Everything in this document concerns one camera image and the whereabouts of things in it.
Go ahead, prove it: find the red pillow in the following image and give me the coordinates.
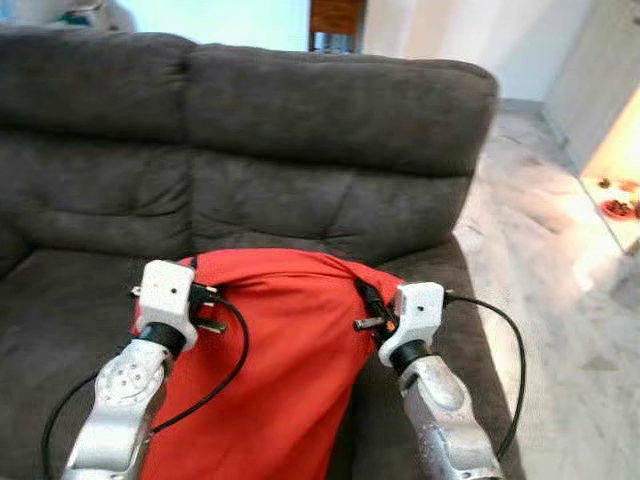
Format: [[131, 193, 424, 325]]
[[133, 248, 406, 480]]

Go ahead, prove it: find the dark grey fabric sofa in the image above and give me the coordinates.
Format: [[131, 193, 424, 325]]
[[0, 27, 526, 480]]

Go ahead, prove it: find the white low table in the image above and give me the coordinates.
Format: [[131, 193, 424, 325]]
[[580, 172, 640, 253]]

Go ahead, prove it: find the red bowl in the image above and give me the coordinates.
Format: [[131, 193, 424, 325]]
[[603, 198, 638, 219]]

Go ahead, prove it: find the brown wooden cabinet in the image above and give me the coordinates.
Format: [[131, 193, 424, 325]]
[[309, 0, 367, 53]]

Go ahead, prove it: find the grey tall cabinet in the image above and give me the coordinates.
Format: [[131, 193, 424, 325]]
[[545, 0, 640, 176]]

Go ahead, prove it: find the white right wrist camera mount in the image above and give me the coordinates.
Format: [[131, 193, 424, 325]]
[[378, 282, 446, 368]]

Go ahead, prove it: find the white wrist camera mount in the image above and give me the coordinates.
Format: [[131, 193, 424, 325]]
[[378, 282, 446, 368], [135, 260, 198, 353]]

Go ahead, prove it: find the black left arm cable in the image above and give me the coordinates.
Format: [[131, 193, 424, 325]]
[[42, 283, 249, 479]]

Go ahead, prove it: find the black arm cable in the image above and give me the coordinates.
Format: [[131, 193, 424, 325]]
[[443, 292, 527, 459], [42, 283, 249, 479]]

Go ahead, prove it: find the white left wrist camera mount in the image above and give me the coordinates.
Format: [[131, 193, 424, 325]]
[[135, 260, 198, 353]]

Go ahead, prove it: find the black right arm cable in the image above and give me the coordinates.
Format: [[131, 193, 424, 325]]
[[443, 292, 527, 459]]

